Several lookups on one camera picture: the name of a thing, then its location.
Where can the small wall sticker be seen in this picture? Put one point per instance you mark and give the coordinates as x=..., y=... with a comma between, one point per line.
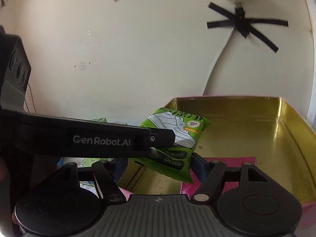
x=82, y=66

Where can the black tape cross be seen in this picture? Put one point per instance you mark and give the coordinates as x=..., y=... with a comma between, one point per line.
x=243, y=25

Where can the pink gold-lined tin box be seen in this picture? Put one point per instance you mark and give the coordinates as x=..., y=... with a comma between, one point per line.
x=266, y=128

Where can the green cardboard box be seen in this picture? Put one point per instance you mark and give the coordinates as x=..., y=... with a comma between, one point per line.
x=102, y=120

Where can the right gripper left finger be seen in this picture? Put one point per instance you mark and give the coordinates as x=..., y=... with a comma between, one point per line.
x=91, y=185

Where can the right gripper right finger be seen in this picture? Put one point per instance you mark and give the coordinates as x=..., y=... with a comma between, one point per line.
x=218, y=182

